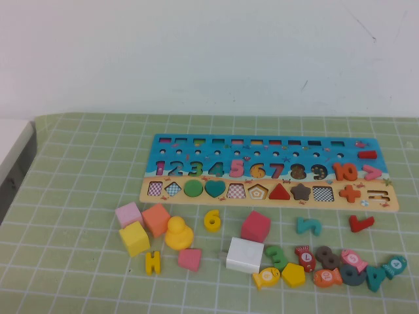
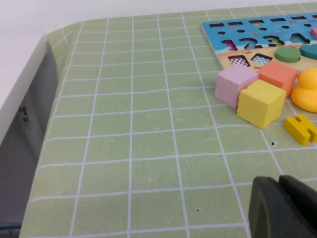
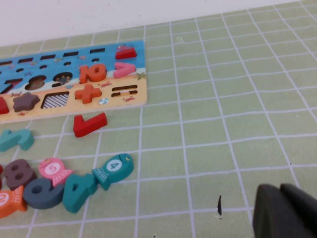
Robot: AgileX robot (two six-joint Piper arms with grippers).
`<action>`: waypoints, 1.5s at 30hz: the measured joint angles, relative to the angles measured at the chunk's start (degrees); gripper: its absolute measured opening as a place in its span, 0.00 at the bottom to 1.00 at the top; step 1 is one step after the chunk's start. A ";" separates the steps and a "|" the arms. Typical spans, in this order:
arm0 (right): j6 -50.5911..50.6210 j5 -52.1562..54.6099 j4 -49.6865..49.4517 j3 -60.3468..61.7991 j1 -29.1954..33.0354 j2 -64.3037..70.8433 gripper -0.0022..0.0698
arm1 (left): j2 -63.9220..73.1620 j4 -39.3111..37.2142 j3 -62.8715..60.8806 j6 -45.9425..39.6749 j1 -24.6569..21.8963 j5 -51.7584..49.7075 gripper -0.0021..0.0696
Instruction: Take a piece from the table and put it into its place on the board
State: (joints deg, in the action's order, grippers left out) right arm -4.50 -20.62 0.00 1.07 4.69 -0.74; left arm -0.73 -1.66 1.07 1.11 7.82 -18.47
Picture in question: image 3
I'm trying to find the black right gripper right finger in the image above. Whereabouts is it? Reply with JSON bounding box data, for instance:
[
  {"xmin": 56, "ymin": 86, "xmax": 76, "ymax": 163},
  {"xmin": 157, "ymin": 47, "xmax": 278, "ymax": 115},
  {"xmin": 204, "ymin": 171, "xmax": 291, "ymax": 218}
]
[{"xmin": 281, "ymin": 183, "xmax": 317, "ymax": 238}]

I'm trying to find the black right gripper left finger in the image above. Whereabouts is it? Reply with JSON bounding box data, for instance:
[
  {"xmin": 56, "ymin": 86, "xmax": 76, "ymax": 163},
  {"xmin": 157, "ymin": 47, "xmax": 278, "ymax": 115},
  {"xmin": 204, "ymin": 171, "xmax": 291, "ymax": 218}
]
[{"xmin": 252, "ymin": 184, "xmax": 315, "ymax": 238}]

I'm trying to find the teal fish piece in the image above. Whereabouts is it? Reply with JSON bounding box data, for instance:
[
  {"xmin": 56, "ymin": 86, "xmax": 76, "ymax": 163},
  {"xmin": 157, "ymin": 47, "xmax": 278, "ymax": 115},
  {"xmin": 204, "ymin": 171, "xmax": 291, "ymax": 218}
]
[{"xmin": 91, "ymin": 153, "xmax": 134, "ymax": 191}]

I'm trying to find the teal number four piece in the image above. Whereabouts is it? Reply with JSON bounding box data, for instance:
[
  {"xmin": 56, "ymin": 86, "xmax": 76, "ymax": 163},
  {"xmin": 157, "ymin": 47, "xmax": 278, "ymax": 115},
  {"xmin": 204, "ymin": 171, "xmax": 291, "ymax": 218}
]
[{"xmin": 61, "ymin": 173, "xmax": 98, "ymax": 214}]

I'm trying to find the red number seven piece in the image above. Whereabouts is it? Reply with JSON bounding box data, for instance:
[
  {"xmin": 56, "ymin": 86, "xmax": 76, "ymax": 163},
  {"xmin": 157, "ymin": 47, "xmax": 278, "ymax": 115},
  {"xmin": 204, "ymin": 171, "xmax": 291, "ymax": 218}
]
[{"xmin": 73, "ymin": 112, "xmax": 108, "ymax": 138}]

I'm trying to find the pink greater-than sign piece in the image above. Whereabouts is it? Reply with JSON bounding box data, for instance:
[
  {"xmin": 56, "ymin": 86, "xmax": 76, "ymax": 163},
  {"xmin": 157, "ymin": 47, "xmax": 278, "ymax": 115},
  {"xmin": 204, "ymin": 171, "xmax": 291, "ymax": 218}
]
[{"xmin": 113, "ymin": 61, "xmax": 137, "ymax": 79}]

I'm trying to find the red trapezoid piece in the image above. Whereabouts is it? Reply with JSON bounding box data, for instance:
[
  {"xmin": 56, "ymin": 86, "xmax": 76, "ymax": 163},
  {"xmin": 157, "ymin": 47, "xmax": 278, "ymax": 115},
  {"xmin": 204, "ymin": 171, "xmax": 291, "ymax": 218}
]
[{"xmin": 115, "ymin": 47, "xmax": 138, "ymax": 60}]

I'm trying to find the orange plus sign piece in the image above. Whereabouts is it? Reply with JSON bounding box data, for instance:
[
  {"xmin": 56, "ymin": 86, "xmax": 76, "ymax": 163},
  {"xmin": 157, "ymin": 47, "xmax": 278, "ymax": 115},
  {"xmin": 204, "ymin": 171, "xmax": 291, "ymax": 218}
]
[{"xmin": 74, "ymin": 84, "xmax": 102, "ymax": 104}]

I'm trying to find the grey-blue number nine piece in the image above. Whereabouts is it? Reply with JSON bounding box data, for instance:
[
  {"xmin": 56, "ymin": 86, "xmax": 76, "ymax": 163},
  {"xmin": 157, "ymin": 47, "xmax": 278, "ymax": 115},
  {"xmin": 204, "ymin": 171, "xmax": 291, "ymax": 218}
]
[{"xmin": 22, "ymin": 178, "xmax": 65, "ymax": 210}]

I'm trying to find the pink fish piece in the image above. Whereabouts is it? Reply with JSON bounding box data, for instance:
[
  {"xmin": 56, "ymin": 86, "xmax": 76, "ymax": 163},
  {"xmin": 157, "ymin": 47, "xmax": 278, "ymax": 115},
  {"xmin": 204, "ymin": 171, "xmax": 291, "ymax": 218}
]
[{"xmin": 38, "ymin": 157, "xmax": 74, "ymax": 187}]

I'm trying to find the wooden number puzzle board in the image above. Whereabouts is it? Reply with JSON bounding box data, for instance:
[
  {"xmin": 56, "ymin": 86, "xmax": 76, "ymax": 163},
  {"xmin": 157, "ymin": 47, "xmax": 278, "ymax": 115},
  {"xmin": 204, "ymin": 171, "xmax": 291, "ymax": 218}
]
[{"xmin": 0, "ymin": 40, "xmax": 148, "ymax": 124}]

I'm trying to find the orange number ten piece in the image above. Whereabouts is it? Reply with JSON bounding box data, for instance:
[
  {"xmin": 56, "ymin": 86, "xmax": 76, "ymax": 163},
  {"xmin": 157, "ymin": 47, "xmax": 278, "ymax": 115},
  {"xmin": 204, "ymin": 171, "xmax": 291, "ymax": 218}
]
[{"xmin": 79, "ymin": 63, "xmax": 107, "ymax": 84}]

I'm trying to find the brown number eight piece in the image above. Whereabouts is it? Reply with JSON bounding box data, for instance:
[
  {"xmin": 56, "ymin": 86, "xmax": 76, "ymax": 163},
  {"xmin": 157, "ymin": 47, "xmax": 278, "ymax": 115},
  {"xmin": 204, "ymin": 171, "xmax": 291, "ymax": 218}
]
[{"xmin": 2, "ymin": 158, "xmax": 38, "ymax": 191}]

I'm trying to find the teal number two piece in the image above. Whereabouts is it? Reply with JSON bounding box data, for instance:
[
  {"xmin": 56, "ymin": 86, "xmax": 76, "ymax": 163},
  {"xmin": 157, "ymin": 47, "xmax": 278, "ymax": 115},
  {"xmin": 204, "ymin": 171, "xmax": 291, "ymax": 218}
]
[{"xmin": 0, "ymin": 128, "xmax": 35, "ymax": 152}]

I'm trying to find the orange fish piece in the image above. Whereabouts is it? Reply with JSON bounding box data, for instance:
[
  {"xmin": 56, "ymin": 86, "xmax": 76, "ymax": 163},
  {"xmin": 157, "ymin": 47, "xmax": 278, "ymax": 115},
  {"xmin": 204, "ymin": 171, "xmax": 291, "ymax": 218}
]
[{"xmin": 0, "ymin": 185, "xmax": 28, "ymax": 219}]

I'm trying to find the brown star piece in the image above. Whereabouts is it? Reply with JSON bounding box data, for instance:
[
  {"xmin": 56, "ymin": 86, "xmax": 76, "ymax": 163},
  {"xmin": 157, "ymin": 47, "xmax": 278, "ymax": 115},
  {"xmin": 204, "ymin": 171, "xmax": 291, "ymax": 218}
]
[{"xmin": 12, "ymin": 92, "xmax": 41, "ymax": 113}]

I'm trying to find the red triangle piece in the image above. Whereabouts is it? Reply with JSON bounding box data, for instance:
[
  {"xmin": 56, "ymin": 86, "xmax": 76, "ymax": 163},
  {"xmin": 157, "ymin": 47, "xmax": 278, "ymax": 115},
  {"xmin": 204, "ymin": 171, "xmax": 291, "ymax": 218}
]
[{"xmin": 0, "ymin": 96, "xmax": 10, "ymax": 115}]

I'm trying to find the green checked tablecloth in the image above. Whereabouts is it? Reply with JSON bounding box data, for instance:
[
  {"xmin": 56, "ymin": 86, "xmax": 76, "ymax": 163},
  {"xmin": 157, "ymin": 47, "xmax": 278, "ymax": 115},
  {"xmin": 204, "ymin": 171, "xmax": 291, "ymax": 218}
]
[{"xmin": 0, "ymin": 0, "xmax": 317, "ymax": 238}]

